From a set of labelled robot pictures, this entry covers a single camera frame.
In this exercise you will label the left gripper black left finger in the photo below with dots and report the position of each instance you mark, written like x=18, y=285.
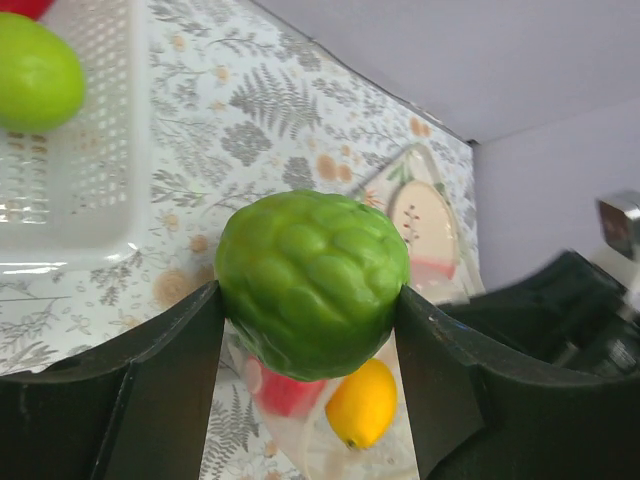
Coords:
x=134, y=407

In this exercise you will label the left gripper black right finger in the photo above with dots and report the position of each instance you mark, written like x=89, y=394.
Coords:
x=481, y=410

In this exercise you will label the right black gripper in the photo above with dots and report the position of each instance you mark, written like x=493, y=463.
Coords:
x=567, y=314

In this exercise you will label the yellow lemon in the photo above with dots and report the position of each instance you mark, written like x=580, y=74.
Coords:
x=363, y=407

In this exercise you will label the clear zip top bag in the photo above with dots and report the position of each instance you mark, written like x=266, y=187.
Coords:
x=311, y=445

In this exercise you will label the red apple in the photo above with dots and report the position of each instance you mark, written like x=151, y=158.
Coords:
x=278, y=394

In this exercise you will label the green custard apple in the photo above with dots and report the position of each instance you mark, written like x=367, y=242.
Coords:
x=310, y=281

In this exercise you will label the beige pink round plate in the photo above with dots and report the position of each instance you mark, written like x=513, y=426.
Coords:
x=425, y=223

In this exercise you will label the floral rectangular tray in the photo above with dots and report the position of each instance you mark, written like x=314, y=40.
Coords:
x=417, y=163

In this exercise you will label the white plastic basket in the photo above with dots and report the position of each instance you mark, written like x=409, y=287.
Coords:
x=76, y=198

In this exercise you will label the floral table mat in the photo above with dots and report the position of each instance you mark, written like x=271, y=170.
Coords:
x=240, y=109

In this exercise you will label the red chili pepper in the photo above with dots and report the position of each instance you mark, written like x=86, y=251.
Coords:
x=33, y=9

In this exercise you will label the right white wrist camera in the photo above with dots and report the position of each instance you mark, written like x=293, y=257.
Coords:
x=619, y=220

